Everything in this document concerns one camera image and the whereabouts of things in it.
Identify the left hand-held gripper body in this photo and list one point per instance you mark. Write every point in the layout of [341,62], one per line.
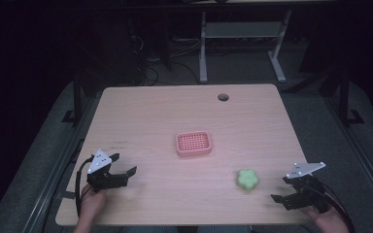
[101,179]

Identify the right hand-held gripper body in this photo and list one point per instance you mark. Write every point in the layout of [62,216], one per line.
[309,191]

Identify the green flower-shaped soap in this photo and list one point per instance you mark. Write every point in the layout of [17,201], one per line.
[247,179]

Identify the pink slotted soap dish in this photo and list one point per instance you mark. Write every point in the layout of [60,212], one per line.
[193,144]

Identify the person's left hand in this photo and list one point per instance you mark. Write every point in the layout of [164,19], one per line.
[92,202]

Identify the person's right hand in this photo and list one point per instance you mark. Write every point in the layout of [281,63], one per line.
[324,218]

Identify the black metal stand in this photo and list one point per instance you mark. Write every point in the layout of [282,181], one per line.
[76,97]
[345,97]

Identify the metal frame rail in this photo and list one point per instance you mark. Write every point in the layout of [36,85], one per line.
[47,191]
[366,176]

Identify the white metal desk frame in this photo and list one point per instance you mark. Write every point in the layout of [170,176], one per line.
[239,29]

